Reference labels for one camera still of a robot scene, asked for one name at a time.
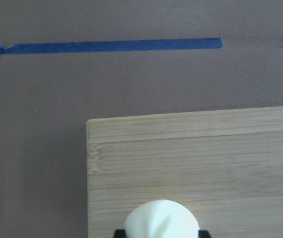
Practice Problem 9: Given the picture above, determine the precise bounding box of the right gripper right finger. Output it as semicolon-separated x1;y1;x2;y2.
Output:
198;230;211;238

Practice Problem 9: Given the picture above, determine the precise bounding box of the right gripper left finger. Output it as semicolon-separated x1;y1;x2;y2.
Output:
113;229;126;238

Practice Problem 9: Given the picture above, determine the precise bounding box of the wooden cutting board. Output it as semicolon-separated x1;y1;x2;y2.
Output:
87;107;283;238

